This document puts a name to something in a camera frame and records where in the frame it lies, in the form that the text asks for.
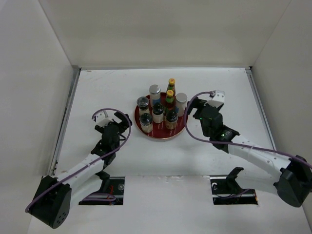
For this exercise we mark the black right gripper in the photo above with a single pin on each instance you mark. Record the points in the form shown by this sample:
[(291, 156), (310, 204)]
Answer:
[(197, 104)]

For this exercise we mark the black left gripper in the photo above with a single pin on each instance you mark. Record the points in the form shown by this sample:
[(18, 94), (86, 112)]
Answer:
[(124, 124)]

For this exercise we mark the silver lid jar large beads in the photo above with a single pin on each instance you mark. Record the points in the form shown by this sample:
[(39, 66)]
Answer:
[(180, 103)]

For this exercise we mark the yellow cap sauce bottle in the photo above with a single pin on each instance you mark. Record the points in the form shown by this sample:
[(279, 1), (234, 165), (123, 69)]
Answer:
[(171, 85), (169, 101)]

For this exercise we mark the black cap spice grinder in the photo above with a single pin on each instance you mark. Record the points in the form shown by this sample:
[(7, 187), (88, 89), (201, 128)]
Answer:
[(158, 113), (146, 122), (171, 120), (143, 105)]

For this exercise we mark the silver lid jar small beads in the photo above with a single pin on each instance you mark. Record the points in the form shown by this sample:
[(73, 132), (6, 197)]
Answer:
[(155, 94)]

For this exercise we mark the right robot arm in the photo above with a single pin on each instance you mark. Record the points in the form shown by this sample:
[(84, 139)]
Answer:
[(292, 174)]

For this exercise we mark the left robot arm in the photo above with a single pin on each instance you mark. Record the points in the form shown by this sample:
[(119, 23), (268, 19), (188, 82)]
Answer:
[(56, 195)]

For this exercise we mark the round red tray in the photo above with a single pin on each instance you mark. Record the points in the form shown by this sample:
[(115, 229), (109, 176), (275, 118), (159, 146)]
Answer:
[(159, 130)]

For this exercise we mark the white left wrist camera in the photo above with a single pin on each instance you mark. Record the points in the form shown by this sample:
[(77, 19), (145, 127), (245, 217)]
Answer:
[(103, 121)]

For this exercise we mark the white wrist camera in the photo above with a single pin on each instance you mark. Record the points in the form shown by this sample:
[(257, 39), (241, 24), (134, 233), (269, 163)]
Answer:
[(217, 99), (103, 121)]

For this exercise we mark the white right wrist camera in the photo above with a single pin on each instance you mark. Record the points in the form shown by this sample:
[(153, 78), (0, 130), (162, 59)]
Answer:
[(217, 99)]

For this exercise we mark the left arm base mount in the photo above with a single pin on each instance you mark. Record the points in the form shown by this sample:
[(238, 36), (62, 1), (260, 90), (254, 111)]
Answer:
[(110, 193)]

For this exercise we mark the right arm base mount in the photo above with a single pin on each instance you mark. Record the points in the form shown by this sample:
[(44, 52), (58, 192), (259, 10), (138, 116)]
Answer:
[(226, 191)]

